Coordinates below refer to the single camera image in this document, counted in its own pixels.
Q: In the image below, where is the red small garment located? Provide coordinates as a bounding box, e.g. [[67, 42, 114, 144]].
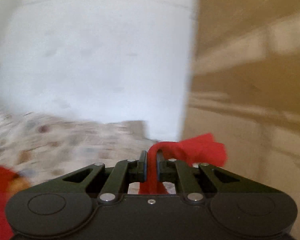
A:
[[0, 133, 227, 239]]

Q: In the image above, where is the patterned circle print duvet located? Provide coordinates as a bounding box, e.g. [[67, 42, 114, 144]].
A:
[[0, 107, 155, 185]]

